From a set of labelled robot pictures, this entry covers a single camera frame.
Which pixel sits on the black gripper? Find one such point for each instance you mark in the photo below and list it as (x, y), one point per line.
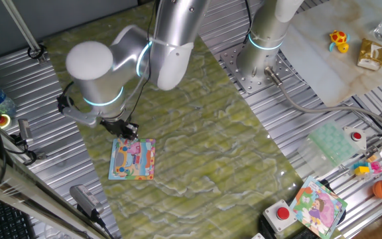
(116, 126)

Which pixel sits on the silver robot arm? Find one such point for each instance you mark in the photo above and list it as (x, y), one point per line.
(91, 86)

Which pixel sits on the bus picture puzzle board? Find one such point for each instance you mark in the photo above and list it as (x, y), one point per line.
(131, 162)

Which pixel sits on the green marble pattern mat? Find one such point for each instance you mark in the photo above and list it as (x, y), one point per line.
(194, 132)

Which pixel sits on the white metal pole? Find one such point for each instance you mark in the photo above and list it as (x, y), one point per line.
(22, 30)

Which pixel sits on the black keyboard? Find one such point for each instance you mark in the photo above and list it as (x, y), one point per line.
(2, 219)

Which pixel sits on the grey box with red button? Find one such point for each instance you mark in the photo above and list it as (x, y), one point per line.
(279, 214)

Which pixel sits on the translucent green ice tray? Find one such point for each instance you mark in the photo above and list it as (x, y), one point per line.
(330, 142)

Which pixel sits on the white marble slab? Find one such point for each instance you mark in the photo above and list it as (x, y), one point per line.
(327, 66)

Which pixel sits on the small white red button box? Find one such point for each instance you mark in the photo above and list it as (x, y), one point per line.
(356, 136)

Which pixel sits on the yellow turtle toy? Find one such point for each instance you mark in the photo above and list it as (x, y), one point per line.
(338, 37)

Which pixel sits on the colourful building block toy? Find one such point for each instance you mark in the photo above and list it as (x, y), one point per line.
(362, 170)

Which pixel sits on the small orange block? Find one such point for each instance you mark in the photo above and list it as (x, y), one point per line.
(371, 158)

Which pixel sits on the gold foil package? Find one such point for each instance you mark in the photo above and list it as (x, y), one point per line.
(370, 54)

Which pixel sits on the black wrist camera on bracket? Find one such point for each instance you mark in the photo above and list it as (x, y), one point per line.
(78, 116)

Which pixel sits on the grey camera box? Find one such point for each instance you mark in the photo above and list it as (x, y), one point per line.
(85, 197)

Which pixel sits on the aluminium frame beam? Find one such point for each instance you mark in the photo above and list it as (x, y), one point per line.
(28, 196)

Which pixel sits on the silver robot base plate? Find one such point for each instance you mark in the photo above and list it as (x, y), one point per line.
(232, 64)

